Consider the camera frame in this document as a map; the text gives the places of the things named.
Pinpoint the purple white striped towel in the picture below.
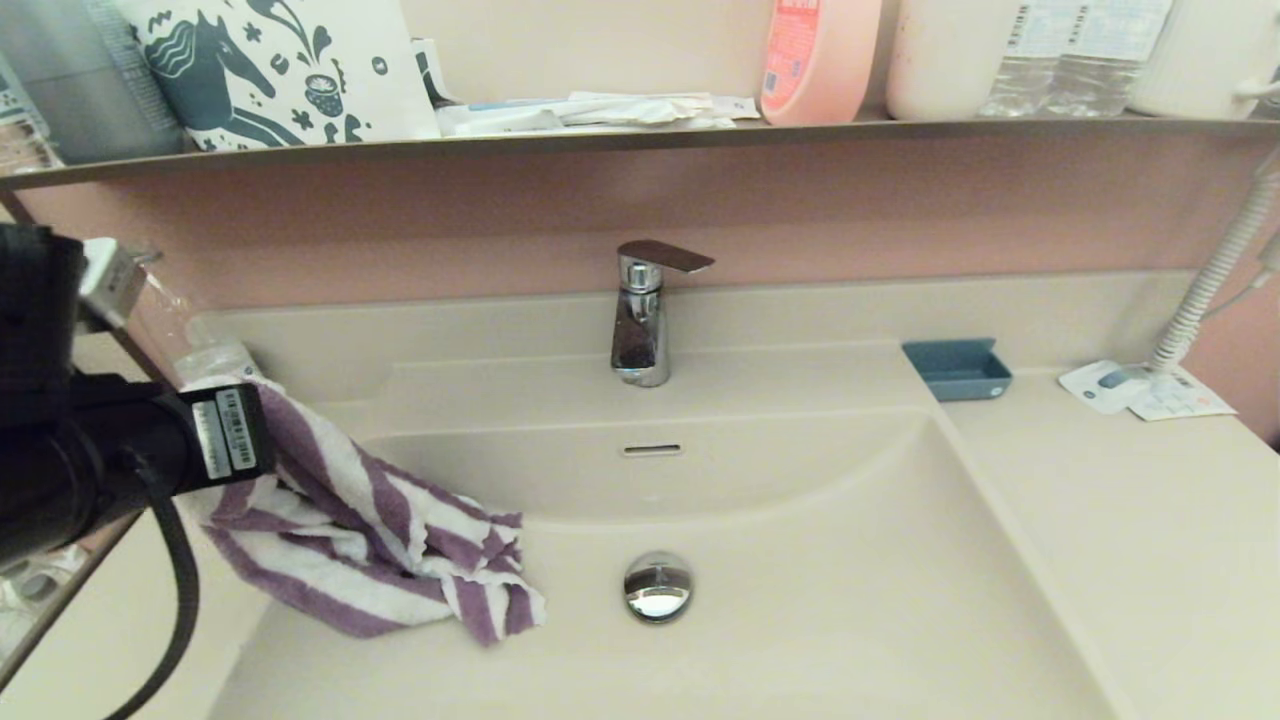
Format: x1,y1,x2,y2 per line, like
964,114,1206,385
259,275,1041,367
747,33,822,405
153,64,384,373
175,372,548,647

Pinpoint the chrome faucet lever handle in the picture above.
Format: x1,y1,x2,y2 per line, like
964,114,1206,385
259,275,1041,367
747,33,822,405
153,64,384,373
617,240,716,274

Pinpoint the chrome faucet body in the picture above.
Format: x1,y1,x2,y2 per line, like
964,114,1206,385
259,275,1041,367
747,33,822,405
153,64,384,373
611,256,672,388

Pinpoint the cream ceramic sink basin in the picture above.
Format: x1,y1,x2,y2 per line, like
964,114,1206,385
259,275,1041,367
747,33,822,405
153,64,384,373
205,345,1136,720

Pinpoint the clear bottle white label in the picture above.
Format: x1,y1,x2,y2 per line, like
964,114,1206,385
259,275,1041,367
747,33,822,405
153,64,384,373
128,248,263,389

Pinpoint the gray pouch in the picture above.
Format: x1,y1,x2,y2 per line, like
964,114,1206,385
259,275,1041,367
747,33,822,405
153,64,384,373
0,0,189,169

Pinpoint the white horse print bag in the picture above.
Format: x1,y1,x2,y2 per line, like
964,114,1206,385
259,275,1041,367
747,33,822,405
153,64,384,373
118,0,442,153

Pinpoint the small black white box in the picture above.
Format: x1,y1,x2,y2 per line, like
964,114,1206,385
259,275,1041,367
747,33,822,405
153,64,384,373
412,36,461,105

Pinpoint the white tube blue stripe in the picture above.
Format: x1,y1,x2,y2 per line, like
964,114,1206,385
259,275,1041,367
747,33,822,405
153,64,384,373
438,100,571,138

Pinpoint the chrome drain stopper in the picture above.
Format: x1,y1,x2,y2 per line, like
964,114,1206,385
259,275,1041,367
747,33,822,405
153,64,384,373
623,551,694,624

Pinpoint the flat white packet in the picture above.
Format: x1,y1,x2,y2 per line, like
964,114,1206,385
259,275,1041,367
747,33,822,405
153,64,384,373
568,91,717,127

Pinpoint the pink lotion bottle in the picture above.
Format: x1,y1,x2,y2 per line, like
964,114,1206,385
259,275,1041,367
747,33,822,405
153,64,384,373
760,0,884,127

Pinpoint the blue plastic soap dish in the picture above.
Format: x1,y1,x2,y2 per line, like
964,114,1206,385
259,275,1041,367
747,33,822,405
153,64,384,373
901,338,1014,403

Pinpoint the white plastic jar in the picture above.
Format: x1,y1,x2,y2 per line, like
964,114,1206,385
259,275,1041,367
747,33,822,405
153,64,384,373
886,0,1016,121

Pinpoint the white card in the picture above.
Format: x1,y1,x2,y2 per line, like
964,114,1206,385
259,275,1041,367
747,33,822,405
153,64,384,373
1058,360,1151,416

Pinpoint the clear plastic water bottle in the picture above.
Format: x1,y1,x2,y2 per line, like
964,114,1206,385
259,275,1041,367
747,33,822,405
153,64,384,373
977,0,1067,119
1045,0,1173,117

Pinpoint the white printed leaflet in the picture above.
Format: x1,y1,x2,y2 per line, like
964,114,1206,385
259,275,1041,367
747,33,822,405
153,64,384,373
1128,365,1238,422

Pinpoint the white ribbed mug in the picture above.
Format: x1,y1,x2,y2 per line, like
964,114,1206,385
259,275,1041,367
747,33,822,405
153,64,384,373
1128,0,1280,119

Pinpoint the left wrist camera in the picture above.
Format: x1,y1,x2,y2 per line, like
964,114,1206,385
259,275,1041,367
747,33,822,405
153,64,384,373
78,237,151,333

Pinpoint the brown wall shelf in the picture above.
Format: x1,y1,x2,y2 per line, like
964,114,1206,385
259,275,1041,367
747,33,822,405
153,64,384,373
0,115,1280,193

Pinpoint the white coiled cord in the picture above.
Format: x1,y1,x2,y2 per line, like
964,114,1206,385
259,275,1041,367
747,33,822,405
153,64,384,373
1148,150,1280,376

